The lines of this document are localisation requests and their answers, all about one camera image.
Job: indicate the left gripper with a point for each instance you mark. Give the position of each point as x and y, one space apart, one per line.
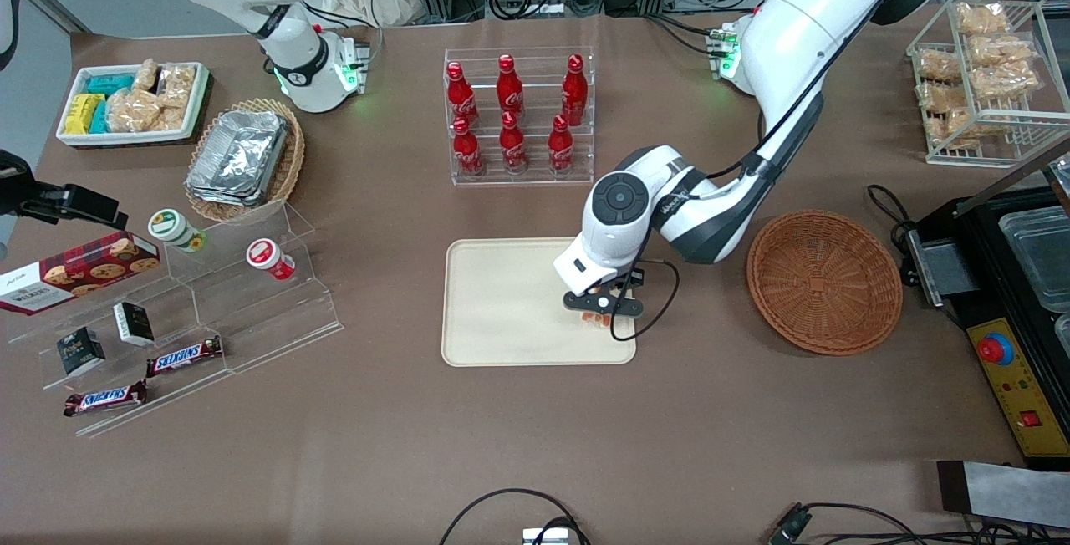
633 278

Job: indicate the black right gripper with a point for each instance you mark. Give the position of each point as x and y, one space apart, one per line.
52 197

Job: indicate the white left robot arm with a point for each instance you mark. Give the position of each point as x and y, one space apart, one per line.
802 35

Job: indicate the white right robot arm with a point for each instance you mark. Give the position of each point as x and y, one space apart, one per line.
292 68

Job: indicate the cream plastic serving tray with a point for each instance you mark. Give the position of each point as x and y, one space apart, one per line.
501 303

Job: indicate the round brown wicker basket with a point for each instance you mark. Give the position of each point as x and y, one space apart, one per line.
823 282

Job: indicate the oval light wicker basket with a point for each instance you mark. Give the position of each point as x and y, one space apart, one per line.
292 160

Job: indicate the red tartan cookie box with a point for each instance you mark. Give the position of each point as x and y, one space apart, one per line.
75 273

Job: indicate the yellow snack packet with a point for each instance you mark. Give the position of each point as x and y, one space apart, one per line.
82 114

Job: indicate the teal snack packet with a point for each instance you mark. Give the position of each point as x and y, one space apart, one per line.
109 84
99 119

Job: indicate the white rectangular plastic bin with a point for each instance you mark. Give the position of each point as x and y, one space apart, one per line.
134 138

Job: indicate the clear acrylic bottle rack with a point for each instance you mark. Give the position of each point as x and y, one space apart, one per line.
535 180

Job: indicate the green lidded snack cup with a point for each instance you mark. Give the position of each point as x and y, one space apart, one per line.
171 227

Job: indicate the clear bag of puffed snacks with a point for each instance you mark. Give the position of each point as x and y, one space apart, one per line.
171 119
132 110
146 75
177 85

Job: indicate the red cola bottle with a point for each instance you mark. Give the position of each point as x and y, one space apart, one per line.
509 89
468 152
461 98
512 145
574 94
560 148

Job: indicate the black box with white label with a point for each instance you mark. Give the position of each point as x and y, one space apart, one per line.
134 323

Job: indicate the black box with gold lettering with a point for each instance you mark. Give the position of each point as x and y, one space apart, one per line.
81 351

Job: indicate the clear acrylic stepped riser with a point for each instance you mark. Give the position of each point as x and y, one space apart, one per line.
50 361
276 319

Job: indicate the aluminium foil container stack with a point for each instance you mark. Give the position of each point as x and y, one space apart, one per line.
238 156

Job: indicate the brown Snickers bar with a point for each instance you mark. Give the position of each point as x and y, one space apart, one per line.
104 399
185 356

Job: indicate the red lidded snack cup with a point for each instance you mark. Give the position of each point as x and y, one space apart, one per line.
266 256

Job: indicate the silver connector block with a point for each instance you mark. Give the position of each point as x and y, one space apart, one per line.
543 537

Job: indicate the grey metal plate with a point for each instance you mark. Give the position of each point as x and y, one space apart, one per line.
945 269

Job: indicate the clear bag of fried snacks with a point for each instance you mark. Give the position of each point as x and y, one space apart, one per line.
1007 83
965 125
1003 52
945 98
940 66
980 18

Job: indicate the black machine base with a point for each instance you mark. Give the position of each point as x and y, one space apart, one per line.
986 294

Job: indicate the red emergency stop button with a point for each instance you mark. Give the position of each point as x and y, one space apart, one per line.
995 349

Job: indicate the dark metal lever bar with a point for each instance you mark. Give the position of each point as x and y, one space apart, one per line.
1011 180

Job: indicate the yellow control panel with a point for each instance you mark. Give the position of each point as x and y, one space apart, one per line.
1020 394

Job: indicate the large clear plastic container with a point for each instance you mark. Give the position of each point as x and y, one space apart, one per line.
1041 257

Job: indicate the grey black fabric strip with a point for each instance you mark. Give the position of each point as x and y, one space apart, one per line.
1003 493

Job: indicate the small clear plastic container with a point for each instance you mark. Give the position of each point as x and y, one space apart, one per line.
1063 334

